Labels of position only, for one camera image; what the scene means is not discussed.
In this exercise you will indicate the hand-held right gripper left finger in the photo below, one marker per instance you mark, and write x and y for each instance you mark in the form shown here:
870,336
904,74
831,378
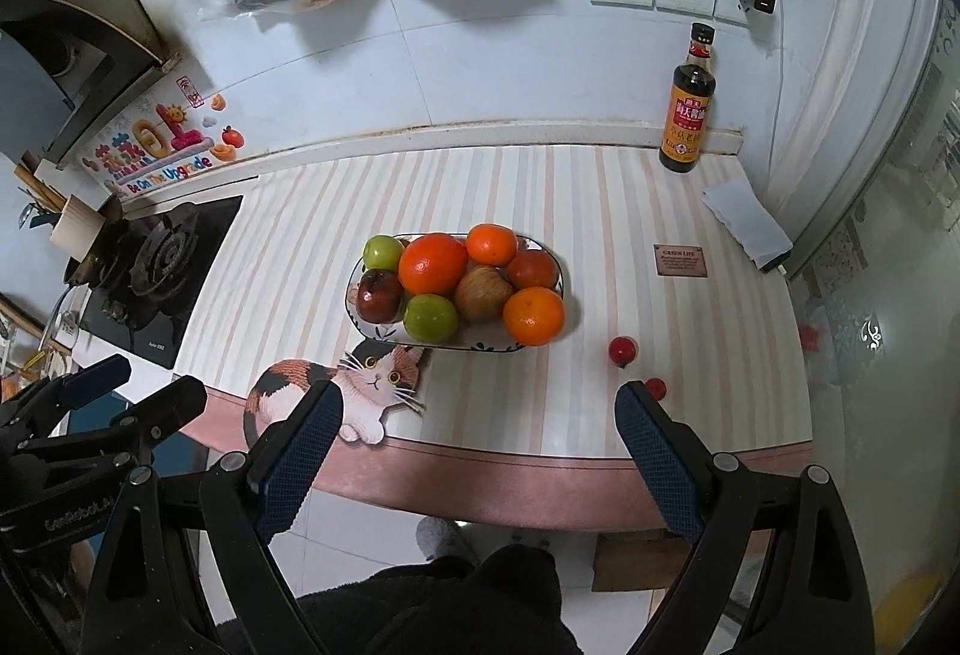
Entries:
296,467

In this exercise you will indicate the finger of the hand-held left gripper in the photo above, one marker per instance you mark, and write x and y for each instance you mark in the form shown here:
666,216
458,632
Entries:
94,376
161,407

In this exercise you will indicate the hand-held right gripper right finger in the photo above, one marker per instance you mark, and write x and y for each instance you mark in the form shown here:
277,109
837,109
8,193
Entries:
660,467

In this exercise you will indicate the red cherry tomato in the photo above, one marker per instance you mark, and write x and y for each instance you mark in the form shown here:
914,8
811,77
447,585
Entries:
656,388
622,351

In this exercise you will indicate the orange tangerine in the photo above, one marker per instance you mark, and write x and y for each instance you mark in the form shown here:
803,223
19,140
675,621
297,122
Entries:
491,245
533,316

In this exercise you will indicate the green apple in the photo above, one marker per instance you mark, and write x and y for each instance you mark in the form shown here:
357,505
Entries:
381,253
430,317

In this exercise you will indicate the oval patterned ceramic plate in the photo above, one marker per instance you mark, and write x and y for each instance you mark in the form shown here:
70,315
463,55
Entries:
465,340

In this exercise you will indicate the dark red apple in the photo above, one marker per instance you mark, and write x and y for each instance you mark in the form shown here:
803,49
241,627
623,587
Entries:
534,268

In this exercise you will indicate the large orange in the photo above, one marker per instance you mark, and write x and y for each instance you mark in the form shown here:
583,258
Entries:
433,265

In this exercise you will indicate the yellow brown apple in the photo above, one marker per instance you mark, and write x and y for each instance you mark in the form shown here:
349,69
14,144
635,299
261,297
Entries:
482,295

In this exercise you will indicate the brown cardboard box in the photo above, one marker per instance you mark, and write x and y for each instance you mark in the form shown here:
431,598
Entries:
637,561

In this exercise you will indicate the cat shaped mat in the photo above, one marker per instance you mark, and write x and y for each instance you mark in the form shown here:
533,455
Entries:
375,377

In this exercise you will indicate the black gas stove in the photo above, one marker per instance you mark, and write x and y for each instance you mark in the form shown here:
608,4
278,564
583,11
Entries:
169,250

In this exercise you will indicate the beige utensil holder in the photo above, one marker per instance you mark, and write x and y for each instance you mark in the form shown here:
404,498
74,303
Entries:
73,227

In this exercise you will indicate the person's black clothing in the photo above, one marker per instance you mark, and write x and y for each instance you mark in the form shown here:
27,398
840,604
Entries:
420,610

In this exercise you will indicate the brown cloth label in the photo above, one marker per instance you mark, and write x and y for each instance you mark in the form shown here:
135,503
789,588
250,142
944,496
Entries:
680,260

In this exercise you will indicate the white folded cloth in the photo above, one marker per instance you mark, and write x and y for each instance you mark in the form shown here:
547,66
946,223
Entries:
742,220

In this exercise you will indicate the striped tablecloth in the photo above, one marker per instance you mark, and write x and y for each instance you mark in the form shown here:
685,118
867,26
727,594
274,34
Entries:
525,190

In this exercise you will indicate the frosted glass sliding door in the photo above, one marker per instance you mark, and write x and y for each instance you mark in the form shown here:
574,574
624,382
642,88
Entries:
885,250

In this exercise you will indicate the dark sauce bottle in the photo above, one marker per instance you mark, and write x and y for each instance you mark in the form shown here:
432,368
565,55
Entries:
684,122

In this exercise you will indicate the range hood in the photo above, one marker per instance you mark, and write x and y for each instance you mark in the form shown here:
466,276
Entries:
75,2

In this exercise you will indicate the colourful wall sticker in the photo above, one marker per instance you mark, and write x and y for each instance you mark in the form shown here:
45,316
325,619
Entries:
157,137

